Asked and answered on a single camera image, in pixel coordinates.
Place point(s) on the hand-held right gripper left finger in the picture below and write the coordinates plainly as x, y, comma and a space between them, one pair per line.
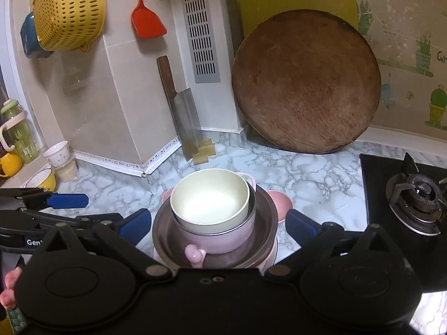
136, 226

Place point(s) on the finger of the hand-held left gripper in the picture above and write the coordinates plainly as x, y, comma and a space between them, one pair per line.
35, 218
66, 201

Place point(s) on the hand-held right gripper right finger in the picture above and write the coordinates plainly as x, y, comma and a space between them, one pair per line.
300, 226

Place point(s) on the pink bear-shaped plate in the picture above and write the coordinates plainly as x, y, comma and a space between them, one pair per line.
283, 204

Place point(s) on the stainless steel bowl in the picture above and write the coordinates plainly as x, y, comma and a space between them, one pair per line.
265, 223

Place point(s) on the cream bowl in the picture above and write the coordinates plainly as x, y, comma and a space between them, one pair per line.
209, 202

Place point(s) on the pink steel-lined bowl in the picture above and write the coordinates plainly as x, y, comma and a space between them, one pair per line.
223, 242

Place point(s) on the person's left hand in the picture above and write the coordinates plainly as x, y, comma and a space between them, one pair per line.
8, 286

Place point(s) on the cream cup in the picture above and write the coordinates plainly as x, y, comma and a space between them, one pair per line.
68, 172

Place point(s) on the yellow bowl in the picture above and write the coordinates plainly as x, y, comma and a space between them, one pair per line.
42, 181

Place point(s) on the white floral bowl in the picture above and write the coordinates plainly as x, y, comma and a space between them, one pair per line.
56, 155

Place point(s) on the white patterned edge strip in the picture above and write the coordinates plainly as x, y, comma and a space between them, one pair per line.
104, 161

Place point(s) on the yellow mug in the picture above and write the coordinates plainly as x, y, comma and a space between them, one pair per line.
10, 164

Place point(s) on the green drinking bottle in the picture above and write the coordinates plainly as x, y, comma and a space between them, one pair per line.
21, 136

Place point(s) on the black gas stove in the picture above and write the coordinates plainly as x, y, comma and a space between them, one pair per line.
377, 181

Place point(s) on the round wooden cutting board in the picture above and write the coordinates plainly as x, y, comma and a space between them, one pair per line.
307, 83

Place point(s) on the blue plastic container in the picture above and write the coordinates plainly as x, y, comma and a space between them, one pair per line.
29, 38

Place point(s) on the yellow plastic colander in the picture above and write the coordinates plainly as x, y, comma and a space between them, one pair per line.
70, 7

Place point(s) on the orange spatula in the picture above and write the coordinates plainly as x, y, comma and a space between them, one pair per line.
148, 21

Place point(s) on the grey vent grille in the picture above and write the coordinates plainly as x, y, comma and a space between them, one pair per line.
200, 35

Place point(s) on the yellow cutting board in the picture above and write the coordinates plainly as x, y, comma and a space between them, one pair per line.
262, 7

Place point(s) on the cactus wall sticker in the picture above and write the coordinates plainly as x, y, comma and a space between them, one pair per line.
412, 24

